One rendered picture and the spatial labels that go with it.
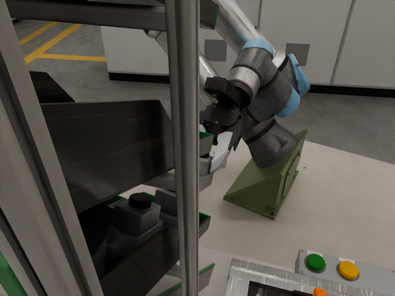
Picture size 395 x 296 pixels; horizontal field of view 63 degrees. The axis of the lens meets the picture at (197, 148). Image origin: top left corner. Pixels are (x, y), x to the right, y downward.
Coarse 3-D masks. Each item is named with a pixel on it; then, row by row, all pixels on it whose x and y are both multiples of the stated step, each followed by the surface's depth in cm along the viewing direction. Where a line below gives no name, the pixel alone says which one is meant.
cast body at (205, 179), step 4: (200, 156) 59; (204, 156) 59; (208, 156) 59; (200, 160) 57; (204, 160) 57; (208, 160) 58; (200, 164) 57; (204, 164) 57; (208, 164) 58; (200, 168) 58; (204, 168) 57; (208, 168) 59; (200, 172) 58; (204, 172) 58; (208, 172) 60; (200, 176) 58; (204, 176) 58; (208, 176) 60; (212, 176) 63; (200, 180) 57; (204, 180) 59; (208, 180) 61; (200, 184) 58; (204, 184) 59; (208, 184) 62; (200, 188) 58; (204, 188) 60
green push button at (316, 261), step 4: (308, 256) 74; (312, 256) 73; (316, 256) 73; (320, 256) 74; (308, 260) 73; (312, 260) 73; (316, 260) 73; (320, 260) 73; (308, 264) 72; (312, 264) 72; (316, 264) 72; (320, 264) 72; (324, 264) 72; (312, 268) 72; (316, 268) 71; (320, 268) 71
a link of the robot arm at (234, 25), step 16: (224, 0) 79; (224, 16) 80; (240, 16) 81; (224, 32) 83; (240, 32) 82; (256, 32) 84; (240, 48) 85; (288, 64) 87; (288, 80) 87; (304, 80) 87
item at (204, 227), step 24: (144, 192) 56; (96, 216) 45; (96, 240) 43; (168, 240) 37; (96, 264) 39; (120, 264) 28; (144, 264) 33; (168, 264) 40; (120, 288) 30; (144, 288) 35
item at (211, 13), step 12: (96, 0) 28; (108, 0) 27; (120, 0) 26; (132, 0) 24; (144, 0) 23; (156, 0) 23; (204, 0) 30; (204, 12) 30; (216, 12) 33; (204, 24) 31
